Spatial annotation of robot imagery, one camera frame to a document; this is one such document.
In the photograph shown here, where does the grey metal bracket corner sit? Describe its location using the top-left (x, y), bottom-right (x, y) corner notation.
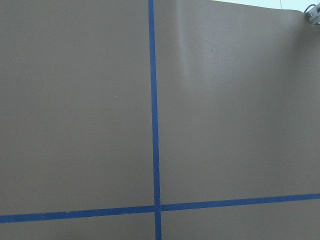
top-left (303, 3), bottom-right (320, 25)

